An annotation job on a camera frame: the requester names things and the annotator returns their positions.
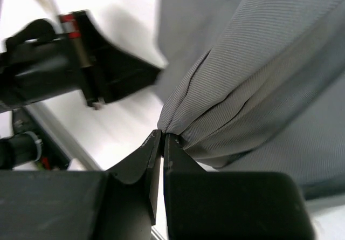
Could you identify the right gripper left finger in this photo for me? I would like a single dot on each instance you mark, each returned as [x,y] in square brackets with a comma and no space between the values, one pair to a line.
[118,203]

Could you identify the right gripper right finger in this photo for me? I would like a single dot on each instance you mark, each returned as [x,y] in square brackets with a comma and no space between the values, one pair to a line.
[229,205]

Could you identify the grey pleated skirt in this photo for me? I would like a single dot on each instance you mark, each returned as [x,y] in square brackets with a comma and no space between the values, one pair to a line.
[257,85]

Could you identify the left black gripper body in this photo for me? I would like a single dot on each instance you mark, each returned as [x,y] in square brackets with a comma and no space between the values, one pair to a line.
[39,63]

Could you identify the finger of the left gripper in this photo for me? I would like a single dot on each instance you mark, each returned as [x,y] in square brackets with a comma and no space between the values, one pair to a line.
[111,73]

